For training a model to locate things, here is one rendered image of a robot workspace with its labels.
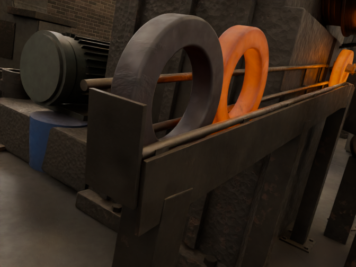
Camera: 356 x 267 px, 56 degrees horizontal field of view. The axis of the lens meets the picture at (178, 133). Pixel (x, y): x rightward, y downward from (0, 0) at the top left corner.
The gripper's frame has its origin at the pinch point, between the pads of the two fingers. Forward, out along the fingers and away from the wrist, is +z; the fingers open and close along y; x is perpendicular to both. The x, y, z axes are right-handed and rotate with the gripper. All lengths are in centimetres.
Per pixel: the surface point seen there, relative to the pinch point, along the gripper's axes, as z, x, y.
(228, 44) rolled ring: 1, -5, -90
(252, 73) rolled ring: 1, -8, -78
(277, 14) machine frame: 14.2, 7.9, -40.5
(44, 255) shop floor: 52, -79, -74
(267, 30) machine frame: 15.5, 3.2, -40.5
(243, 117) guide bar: -3, -15, -87
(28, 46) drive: 141, -26, -33
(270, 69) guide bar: 5, -7, -58
